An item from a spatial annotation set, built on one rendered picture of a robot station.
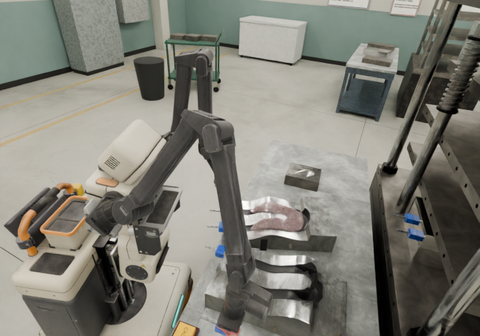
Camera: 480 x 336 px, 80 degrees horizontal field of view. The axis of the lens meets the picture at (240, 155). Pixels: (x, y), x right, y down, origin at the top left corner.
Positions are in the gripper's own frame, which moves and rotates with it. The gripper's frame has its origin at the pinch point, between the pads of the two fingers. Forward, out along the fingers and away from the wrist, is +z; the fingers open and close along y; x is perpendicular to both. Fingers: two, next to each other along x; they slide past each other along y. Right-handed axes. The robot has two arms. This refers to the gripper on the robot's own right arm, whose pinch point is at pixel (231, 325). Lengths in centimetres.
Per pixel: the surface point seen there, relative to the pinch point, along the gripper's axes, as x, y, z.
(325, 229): -25, 56, 3
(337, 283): -32.4, 34.0, 8.2
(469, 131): -79, 107, -36
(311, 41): 61, 756, 51
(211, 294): 11.5, 10.6, 6.5
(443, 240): -66, 54, -11
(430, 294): -71, 48, 15
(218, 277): 12.2, 19.7, 9.3
